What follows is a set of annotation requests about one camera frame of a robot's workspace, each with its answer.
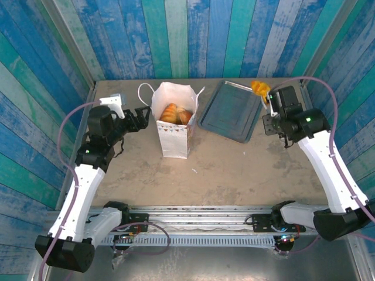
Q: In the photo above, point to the yellow fake bread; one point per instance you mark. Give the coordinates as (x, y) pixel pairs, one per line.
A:
(259, 87)

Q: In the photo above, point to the orange fake croissant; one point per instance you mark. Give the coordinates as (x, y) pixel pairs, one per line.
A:
(169, 114)

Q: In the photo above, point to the white cartoon print paper bag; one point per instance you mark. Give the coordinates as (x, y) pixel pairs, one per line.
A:
(174, 140)

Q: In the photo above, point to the brown oval fake bread roll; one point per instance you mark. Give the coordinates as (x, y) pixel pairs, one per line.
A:
(185, 117)

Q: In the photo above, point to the dark blue metal tray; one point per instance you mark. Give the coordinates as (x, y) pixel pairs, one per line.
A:
(230, 112)

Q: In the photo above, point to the small circuit board with lights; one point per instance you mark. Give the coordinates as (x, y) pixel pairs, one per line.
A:
(287, 238)
(127, 235)

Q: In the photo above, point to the grey metal base sheet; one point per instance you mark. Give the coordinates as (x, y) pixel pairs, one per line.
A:
(234, 263)

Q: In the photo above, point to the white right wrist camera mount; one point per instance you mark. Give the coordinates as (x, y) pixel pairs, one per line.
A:
(272, 105)

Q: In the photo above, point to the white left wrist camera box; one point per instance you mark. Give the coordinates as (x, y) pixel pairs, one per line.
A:
(112, 102)

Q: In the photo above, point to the aluminium corner post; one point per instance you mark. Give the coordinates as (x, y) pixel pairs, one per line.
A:
(71, 44)
(326, 44)

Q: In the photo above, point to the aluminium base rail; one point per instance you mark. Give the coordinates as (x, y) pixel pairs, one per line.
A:
(199, 218)

